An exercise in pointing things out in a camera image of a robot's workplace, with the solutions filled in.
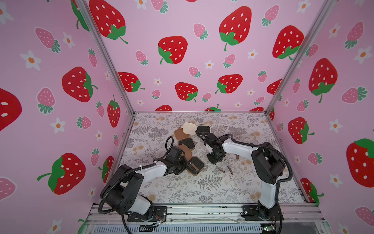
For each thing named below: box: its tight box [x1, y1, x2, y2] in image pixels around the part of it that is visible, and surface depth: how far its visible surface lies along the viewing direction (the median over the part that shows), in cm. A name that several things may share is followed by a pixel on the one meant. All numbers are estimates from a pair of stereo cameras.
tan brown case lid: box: [178, 144, 193, 162], surface depth 97 cm
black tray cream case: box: [197, 124, 212, 137], surface depth 113 cm
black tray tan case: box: [186, 156, 205, 176], surface depth 92 cm
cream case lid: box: [182, 121, 198, 136], surface depth 112 cm
